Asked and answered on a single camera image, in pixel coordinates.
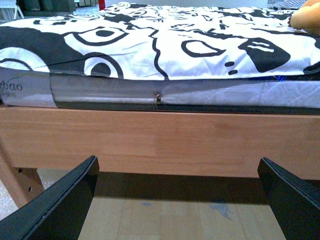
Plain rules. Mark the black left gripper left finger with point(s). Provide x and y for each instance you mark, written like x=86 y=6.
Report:
x=60 y=211

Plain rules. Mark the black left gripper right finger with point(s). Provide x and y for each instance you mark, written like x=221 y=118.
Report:
x=294 y=202

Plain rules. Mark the white mattress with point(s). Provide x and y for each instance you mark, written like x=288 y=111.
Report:
x=26 y=88

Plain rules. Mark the black and white patterned blanket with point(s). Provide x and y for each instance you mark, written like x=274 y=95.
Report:
x=145 y=42

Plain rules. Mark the yellow plush toy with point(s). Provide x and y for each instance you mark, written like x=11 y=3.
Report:
x=307 y=18

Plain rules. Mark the striped pillow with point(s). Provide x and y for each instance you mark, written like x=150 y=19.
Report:
x=286 y=4

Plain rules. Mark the white folding chair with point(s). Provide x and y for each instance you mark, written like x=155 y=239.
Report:
x=10 y=12

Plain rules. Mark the red fire extinguisher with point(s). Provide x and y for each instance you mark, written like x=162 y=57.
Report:
x=101 y=4

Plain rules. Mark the wooden bed frame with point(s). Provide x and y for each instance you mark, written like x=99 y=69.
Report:
x=150 y=142

